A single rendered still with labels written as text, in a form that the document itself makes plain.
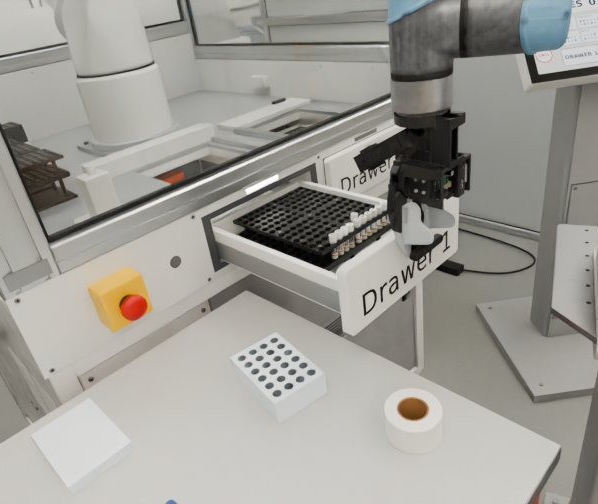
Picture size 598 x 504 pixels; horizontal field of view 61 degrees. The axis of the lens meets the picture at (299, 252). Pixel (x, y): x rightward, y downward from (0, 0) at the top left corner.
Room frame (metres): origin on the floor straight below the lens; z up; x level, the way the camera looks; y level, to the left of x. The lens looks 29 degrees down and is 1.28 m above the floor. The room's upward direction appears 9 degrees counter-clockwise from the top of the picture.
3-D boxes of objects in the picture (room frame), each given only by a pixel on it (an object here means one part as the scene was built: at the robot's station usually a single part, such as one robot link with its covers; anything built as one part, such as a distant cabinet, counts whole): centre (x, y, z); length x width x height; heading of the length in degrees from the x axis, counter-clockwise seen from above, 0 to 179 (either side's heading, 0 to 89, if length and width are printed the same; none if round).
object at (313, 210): (0.81, -0.03, 0.87); 0.22 x 0.18 x 0.06; 41
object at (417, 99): (0.64, -0.18, 1.12); 0.08 x 0.08 x 0.05
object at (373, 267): (0.66, -0.16, 0.87); 0.29 x 0.02 x 0.11; 131
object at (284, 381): (0.55, 0.06, 0.78); 0.12 x 0.08 x 0.04; 31
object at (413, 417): (0.43, -0.11, 0.78); 0.07 x 0.07 x 0.04
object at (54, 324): (1.29, 0.33, 0.87); 1.02 x 0.95 x 0.14; 131
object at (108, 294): (0.67, 0.28, 0.88); 0.07 x 0.05 x 0.07; 131
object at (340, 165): (1.10, -0.19, 0.87); 0.29 x 0.02 x 0.11; 131
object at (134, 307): (0.64, 0.26, 0.88); 0.04 x 0.03 x 0.04; 131
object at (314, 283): (0.82, -0.02, 0.86); 0.40 x 0.26 x 0.06; 41
